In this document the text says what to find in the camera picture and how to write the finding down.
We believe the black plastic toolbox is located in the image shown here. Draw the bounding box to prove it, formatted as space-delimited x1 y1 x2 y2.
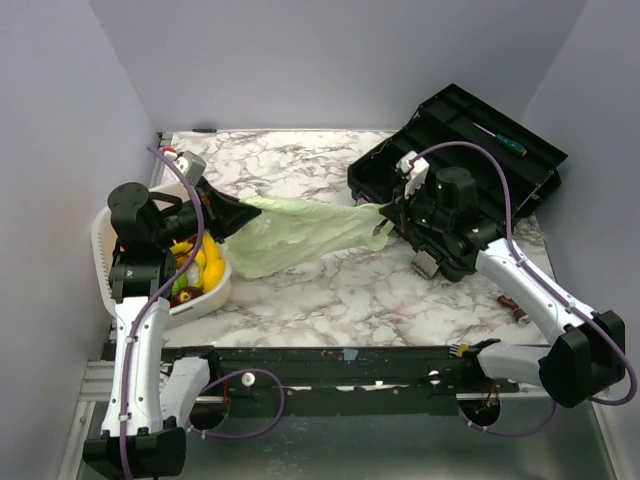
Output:
347 84 567 229

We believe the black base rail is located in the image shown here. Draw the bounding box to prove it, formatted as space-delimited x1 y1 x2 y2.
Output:
161 346 518 427

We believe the green handled screwdriver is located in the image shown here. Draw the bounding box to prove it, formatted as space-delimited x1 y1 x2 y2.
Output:
472 122 528 158

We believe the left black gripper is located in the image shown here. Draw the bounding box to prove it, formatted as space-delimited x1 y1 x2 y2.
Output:
152 175 261 249

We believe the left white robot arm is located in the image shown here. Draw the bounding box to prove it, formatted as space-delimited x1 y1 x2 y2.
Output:
83 178 261 479

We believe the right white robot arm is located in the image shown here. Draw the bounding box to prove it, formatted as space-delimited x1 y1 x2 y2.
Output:
381 160 637 407

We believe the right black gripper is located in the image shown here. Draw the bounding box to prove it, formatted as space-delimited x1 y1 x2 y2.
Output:
383 176 454 233

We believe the brown small tool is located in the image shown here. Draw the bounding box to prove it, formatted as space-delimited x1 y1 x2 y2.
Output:
497 295 530 325

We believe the green fake custard apple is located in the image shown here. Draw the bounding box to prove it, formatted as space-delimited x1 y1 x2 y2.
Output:
171 274 189 296

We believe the white plastic basket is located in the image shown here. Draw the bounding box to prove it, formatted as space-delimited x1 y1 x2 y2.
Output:
91 182 231 328

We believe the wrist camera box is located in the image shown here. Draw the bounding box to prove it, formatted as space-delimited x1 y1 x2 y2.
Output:
395 151 430 199
161 147 206 186

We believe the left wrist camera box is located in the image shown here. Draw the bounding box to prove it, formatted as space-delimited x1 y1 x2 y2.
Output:
161 147 206 186

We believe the dark purple fake mangosteen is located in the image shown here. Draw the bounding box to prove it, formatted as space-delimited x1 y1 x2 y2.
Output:
171 286 204 308

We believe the green plastic bag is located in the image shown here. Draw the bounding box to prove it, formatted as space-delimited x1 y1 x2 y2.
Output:
224 197 390 279

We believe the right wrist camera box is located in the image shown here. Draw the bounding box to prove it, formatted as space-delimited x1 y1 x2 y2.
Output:
395 151 430 199

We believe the yellow fake banana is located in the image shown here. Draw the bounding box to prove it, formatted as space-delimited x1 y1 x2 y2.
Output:
202 233 223 267
170 241 206 268

